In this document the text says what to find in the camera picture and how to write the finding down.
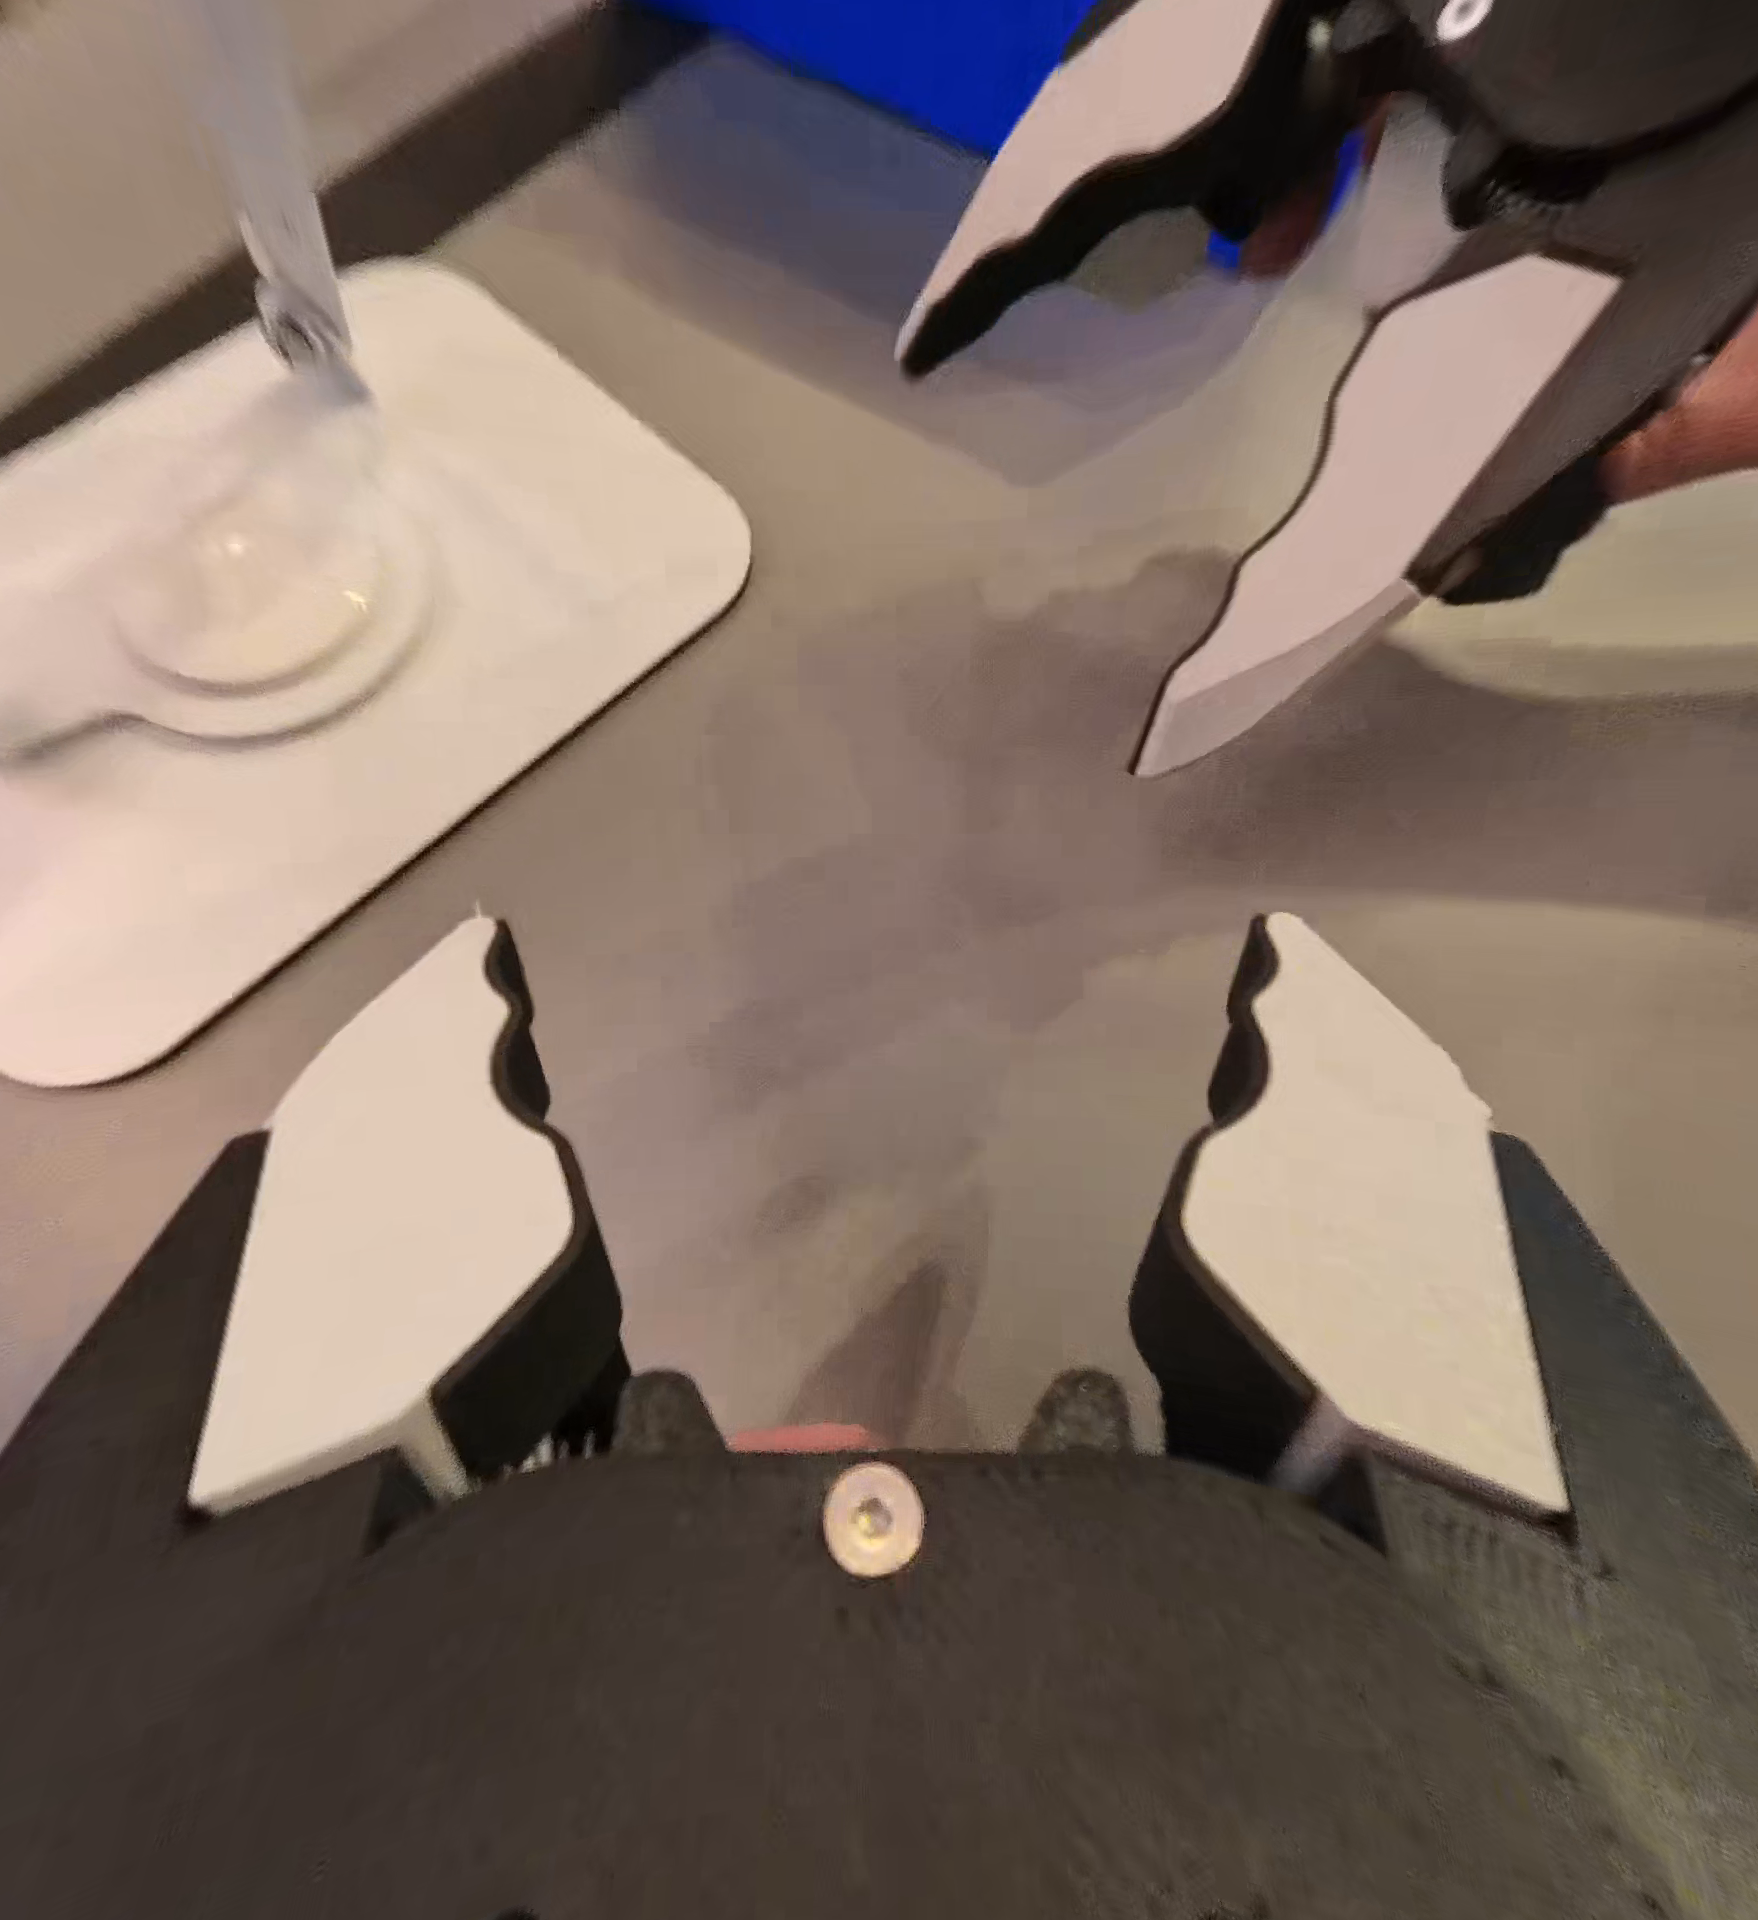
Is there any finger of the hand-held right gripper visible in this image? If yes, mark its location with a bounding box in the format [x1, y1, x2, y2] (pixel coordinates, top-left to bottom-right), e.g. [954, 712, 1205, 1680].
[1130, 255, 1636, 782]
[896, 0, 1335, 381]

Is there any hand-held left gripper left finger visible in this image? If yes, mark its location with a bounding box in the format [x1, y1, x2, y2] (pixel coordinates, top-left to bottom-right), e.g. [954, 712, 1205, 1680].
[192, 916, 630, 1517]

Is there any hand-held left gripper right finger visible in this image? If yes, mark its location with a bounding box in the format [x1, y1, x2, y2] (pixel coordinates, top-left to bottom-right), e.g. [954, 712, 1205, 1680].
[1128, 912, 1578, 1535]

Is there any white stand post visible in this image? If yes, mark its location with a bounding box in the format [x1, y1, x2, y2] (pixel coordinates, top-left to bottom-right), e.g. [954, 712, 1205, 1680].
[172, 0, 373, 394]

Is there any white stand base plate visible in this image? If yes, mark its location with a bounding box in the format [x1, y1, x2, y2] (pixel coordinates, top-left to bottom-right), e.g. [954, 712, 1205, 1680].
[0, 260, 760, 1089]

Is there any clear round stand foot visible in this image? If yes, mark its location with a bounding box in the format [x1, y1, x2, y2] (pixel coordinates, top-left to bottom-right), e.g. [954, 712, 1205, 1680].
[0, 450, 440, 771]

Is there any person's right hand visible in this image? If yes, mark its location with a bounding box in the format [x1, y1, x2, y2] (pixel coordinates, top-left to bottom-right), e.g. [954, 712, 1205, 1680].
[1596, 326, 1758, 520]

